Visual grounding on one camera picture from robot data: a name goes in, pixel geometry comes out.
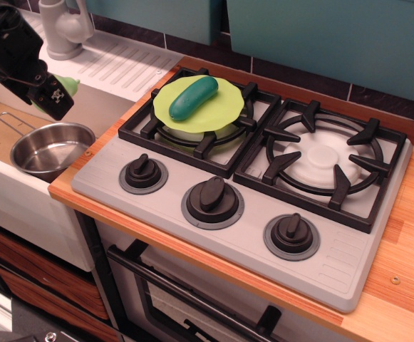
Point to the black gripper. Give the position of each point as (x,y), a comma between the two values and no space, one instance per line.
(14,46)

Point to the light green toy pear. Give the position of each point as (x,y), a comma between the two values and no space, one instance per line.
(67,85)

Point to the dark green toy cucumber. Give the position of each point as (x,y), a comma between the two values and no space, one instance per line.
(191,98)

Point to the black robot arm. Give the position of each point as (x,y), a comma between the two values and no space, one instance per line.
(51,97)

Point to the small stainless steel pot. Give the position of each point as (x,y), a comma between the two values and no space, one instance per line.
(46,152)

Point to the white toy sink unit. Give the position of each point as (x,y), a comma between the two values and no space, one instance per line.
(113,74)

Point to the lime green plastic plate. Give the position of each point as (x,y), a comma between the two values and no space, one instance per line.
(220,110)

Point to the grey toy faucet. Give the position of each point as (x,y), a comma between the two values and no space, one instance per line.
(65,32)

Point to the black left stove knob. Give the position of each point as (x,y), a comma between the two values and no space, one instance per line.
(143,176)

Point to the black stove knob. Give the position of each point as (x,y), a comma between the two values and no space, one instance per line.
(291,237)
(213,204)
(143,176)

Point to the wood grain drawer front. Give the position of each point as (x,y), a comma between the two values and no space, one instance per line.
(50,283)

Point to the white left burner cap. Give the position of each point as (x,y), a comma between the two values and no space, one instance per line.
(227,131)

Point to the white burner cap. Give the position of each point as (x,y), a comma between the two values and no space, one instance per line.
(320,153)
(227,131)

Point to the black left burner grate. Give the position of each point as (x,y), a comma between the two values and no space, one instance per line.
(199,149)

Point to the black burner grate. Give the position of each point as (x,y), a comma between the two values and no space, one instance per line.
(356,205)
(199,149)

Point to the black middle stove knob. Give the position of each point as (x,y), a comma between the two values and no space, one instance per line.
(213,204)

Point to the grey toy stove top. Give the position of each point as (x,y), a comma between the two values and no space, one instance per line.
(335,275)

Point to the white right burner cap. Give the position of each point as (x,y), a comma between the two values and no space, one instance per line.
(320,153)

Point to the black right stove knob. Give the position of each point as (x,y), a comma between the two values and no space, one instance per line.
(291,237)

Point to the black right burner grate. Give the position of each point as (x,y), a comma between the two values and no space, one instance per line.
(356,205)

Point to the black oven door handle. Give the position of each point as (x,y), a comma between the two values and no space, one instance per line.
(261,332)

